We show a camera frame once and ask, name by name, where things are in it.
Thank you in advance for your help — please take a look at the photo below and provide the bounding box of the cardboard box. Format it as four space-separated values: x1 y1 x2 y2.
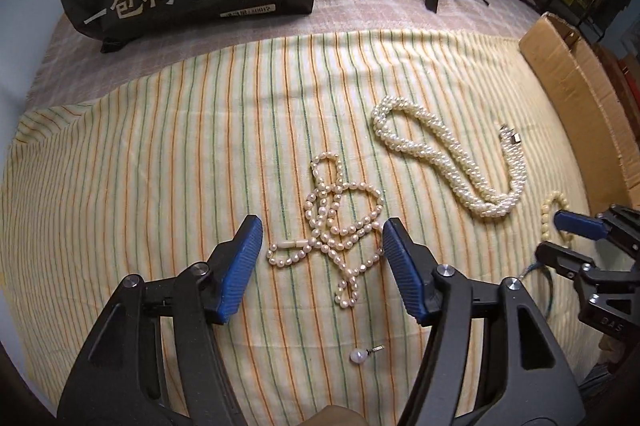
519 12 640 201

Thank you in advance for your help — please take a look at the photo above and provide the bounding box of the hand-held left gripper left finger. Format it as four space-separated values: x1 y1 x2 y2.
56 215 264 426

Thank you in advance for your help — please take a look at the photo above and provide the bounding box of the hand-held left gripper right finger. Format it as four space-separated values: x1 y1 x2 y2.
381 217 586 426

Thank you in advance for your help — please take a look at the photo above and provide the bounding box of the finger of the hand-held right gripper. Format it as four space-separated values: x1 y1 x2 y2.
553 205 640 257
535 242 599 281

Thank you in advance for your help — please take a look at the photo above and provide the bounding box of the single pearl pendant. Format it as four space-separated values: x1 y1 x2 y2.
350 345 386 364

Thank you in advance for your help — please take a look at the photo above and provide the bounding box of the beige bead bracelet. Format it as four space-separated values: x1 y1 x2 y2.
541 191 571 247

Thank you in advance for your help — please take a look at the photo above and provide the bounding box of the thin pearl necklace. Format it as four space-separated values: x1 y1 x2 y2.
267 152 386 309

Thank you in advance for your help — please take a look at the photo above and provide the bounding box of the yellow striped cloth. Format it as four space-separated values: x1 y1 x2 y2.
0 28 616 426

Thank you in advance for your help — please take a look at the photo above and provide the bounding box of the thin dark blue cord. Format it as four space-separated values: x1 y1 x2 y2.
520 263 555 319

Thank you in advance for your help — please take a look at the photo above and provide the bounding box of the thick twisted pearl necklace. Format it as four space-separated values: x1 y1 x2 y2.
372 96 530 219

